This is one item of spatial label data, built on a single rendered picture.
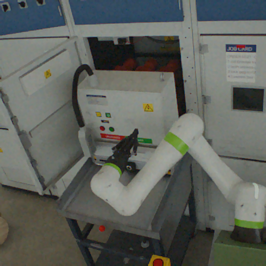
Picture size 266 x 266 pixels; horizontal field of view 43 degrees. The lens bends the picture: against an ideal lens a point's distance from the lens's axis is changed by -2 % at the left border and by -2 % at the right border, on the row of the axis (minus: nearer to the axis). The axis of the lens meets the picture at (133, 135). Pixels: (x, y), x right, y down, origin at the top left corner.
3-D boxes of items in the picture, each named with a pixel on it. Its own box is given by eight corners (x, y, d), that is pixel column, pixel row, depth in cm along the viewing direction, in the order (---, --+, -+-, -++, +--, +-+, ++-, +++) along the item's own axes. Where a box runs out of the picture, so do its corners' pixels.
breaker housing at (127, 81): (171, 167, 192) (160, 92, 164) (94, 156, 212) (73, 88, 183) (193, 116, 228) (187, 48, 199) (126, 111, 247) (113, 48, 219)
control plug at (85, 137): (91, 157, 196) (84, 133, 186) (84, 157, 198) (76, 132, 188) (97, 149, 201) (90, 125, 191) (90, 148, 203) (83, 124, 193)
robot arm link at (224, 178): (251, 193, 171) (183, 114, 173) (264, 196, 154) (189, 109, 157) (233, 211, 170) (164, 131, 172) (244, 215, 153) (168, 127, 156)
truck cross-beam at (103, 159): (174, 175, 193) (173, 167, 189) (92, 162, 214) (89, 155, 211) (177, 169, 196) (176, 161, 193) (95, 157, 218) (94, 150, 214)
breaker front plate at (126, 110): (169, 168, 191) (158, 95, 163) (94, 157, 211) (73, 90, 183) (170, 167, 192) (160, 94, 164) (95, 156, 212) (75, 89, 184)
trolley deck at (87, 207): (160, 240, 168) (158, 232, 165) (58, 215, 193) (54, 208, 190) (195, 153, 216) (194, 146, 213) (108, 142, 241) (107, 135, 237)
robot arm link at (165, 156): (159, 138, 153) (165, 139, 142) (179, 155, 155) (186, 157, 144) (106, 201, 150) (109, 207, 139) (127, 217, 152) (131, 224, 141)
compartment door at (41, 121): (35, 192, 205) (-16, 85, 161) (98, 133, 243) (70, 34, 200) (43, 195, 201) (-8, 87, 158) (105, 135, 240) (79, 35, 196)
